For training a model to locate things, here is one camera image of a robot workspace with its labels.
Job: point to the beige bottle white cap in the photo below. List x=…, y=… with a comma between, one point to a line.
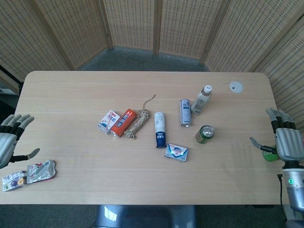
x=200, y=101

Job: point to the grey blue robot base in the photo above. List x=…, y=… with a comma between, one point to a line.
x=145, y=217

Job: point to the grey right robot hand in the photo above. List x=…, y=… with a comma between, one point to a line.
x=289, y=142

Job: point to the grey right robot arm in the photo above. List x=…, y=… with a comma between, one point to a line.
x=294, y=190

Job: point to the white and blue spray bottle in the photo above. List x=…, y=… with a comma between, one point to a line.
x=160, y=130

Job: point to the white round grommet cover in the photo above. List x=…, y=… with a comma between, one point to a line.
x=236, y=87

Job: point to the black stand leg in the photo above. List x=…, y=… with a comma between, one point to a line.
x=10, y=75

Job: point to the woven wooden folding screen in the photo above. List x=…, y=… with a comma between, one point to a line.
x=130, y=23

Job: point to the green chips tube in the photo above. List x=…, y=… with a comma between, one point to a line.
x=269, y=156

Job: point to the orange drink can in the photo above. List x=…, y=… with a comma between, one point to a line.
x=123, y=123

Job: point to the silver foil snack pouch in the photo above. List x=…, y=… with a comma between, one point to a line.
x=41, y=171

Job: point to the small white red carton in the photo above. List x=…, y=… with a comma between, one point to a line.
x=107, y=122

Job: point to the slim silver blue can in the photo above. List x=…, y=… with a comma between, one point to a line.
x=185, y=114

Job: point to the white blue soap box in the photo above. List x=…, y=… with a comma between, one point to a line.
x=177, y=153

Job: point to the white fruit snack packet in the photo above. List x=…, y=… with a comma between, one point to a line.
x=13, y=181

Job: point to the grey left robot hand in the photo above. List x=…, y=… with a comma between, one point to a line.
x=6, y=145

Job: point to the green beer can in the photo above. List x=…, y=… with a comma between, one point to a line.
x=204, y=135

